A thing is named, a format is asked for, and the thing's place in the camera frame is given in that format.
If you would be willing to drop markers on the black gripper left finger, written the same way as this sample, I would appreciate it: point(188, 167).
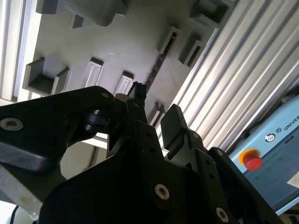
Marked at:
point(46, 121)

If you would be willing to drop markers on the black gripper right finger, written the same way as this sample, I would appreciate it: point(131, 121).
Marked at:
point(210, 177)

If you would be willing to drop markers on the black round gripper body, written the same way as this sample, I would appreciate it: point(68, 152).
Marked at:
point(105, 191)

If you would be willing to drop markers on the black RAM stick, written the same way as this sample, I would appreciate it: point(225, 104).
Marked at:
point(158, 63)

